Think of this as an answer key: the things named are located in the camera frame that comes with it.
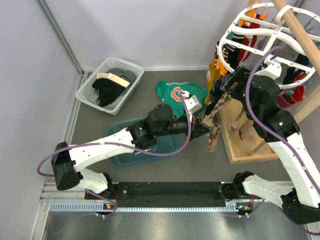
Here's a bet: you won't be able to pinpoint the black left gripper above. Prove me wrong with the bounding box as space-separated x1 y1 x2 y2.
155 111 213 143

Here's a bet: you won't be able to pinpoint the beige brown argyle sock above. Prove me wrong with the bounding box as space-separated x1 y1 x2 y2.
202 91 232 152

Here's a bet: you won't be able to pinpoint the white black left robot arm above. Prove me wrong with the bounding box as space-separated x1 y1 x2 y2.
51 104 212 199

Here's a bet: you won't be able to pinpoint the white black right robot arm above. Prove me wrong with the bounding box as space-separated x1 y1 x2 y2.
219 67 320 225

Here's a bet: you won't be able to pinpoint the white round sock hanger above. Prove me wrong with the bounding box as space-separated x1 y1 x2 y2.
217 2 320 90

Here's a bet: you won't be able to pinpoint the mustard yellow sock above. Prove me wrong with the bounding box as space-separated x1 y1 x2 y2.
204 54 228 105

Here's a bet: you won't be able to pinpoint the black sports sock blue accents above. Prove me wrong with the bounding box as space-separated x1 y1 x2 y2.
207 79 228 112

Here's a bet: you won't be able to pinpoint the black white striped sock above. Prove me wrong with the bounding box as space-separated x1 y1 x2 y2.
222 34 245 70

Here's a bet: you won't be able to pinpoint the blue translucent plastic tub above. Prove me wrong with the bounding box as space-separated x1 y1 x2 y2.
103 115 182 170

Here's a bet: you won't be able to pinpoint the green jacket with orange logo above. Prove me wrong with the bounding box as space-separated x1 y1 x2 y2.
155 79 209 117

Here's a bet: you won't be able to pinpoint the red christmas sock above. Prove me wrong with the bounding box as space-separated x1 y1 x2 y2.
278 85 306 109

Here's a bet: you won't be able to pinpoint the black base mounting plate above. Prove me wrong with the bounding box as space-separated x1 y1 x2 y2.
99 182 249 208

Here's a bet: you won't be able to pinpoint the wooden hanging rod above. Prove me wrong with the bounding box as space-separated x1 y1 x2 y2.
272 0 320 74

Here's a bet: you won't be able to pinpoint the white plastic laundry basket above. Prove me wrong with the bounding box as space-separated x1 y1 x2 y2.
76 57 144 116

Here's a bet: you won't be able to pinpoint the clothes pile in basket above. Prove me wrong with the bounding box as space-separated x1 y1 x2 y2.
88 68 137 110

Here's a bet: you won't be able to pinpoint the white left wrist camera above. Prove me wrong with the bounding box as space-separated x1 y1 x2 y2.
181 90 202 114

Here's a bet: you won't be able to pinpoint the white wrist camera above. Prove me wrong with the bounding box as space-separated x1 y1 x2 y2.
256 55 282 80
181 90 202 114

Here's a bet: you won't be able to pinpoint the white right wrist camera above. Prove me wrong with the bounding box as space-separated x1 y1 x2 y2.
256 55 282 80

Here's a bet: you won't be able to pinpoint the wooden rack base frame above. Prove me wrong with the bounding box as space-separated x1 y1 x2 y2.
206 70 283 165

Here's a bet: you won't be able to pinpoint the aluminium frame rail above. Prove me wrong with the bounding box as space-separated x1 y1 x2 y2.
29 181 311 240

